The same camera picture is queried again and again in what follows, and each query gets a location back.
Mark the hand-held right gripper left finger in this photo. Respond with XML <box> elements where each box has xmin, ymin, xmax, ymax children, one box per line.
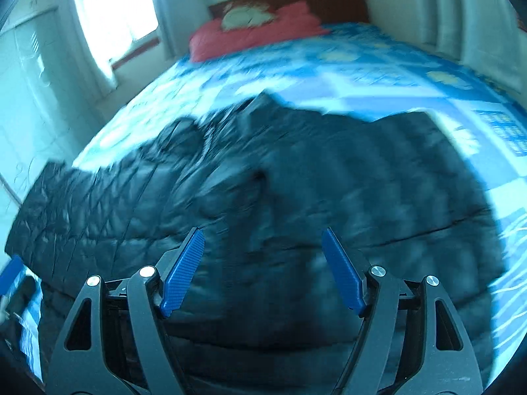
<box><xmin>44</xmin><ymin>227</ymin><xmax>206</xmax><ymax>395</ymax></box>

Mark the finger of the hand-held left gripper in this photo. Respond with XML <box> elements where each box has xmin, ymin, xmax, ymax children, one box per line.
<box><xmin>0</xmin><ymin>254</ymin><xmax>24</xmax><ymax>298</ymax></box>

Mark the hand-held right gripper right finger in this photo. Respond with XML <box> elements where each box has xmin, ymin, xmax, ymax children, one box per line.
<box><xmin>321</xmin><ymin>227</ymin><xmax>484</xmax><ymax>395</ymax></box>

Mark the white curtain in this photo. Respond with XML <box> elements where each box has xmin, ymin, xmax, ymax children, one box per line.
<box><xmin>146</xmin><ymin>0</ymin><xmax>208</xmax><ymax>60</ymax></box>
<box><xmin>58</xmin><ymin>0</ymin><xmax>121</xmax><ymax>100</ymax></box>

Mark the brown wooden headboard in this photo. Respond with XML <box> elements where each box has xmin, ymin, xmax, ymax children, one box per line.
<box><xmin>208</xmin><ymin>0</ymin><xmax>370</xmax><ymax>25</ymax></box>

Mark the black puffer jacket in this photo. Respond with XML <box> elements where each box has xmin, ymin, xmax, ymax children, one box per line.
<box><xmin>5</xmin><ymin>92</ymin><xmax>509</xmax><ymax>395</ymax></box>

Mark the red pillow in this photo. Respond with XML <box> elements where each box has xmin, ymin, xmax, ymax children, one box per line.
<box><xmin>188</xmin><ymin>1</ymin><xmax>332</xmax><ymax>63</ymax></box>

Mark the blue printed bed sheet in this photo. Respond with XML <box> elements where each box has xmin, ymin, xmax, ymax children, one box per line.
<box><xmin>16</xmin><ymin>22</ymin><xmax>527</xmax><ymax>395</ymax></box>

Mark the window with brown frame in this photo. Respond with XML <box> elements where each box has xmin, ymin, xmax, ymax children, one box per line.
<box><xmin>70</xmin><ymin>0</ymin><xmax>160</xmax><ymax>70</ymax></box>

